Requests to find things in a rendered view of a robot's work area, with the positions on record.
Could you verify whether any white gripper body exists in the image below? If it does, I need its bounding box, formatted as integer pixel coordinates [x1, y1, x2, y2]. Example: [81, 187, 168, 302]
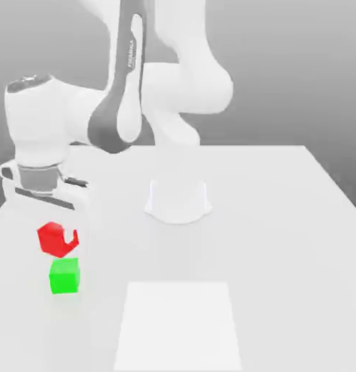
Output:
[2, 177, 91, 233]

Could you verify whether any small red cube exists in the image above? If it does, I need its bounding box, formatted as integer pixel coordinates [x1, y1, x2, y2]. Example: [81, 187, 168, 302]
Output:
[36, 221, 80, 259]

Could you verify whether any small green cube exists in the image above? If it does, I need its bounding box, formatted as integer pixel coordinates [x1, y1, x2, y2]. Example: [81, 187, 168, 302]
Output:
[49, 257, 81, 295]

